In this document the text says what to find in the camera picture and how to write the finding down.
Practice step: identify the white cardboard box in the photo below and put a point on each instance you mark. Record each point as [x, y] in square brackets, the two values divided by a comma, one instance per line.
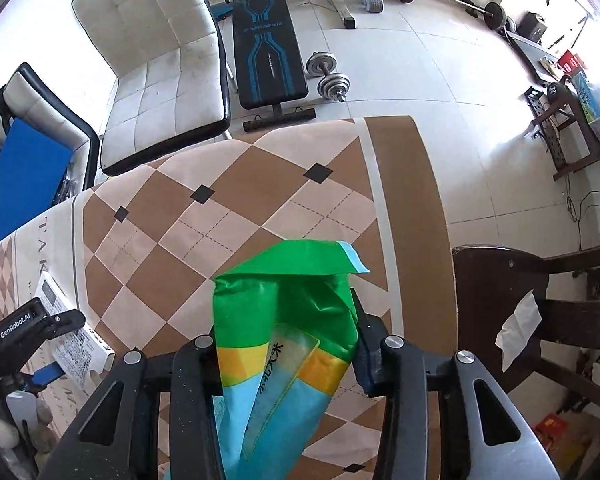
[81, 353]

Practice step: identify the white tissue on chair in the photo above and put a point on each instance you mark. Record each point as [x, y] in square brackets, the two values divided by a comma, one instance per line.
[518, 328]

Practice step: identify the dark wooden chair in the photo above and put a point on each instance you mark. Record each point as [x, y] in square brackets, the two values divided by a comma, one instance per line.
[491, 281]

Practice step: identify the chrome dumbbell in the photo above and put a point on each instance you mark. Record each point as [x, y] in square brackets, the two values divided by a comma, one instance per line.
[331, 85]

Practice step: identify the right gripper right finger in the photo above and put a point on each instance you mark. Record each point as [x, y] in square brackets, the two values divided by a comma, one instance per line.
[445, 407]

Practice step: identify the white tufted leather chair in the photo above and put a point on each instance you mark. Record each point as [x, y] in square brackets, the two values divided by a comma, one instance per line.
[170, 63]

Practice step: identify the black blue workout bench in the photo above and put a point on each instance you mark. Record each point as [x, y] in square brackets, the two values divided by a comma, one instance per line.
[269, 69]

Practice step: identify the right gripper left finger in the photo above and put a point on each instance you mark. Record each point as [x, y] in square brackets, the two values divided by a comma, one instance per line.
[116, 434]

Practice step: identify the checkered brown tablecloth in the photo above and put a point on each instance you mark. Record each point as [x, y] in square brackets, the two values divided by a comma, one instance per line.
[138, 254]

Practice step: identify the blue green snack bag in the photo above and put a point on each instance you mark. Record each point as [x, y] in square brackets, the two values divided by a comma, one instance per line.
[286, 331]

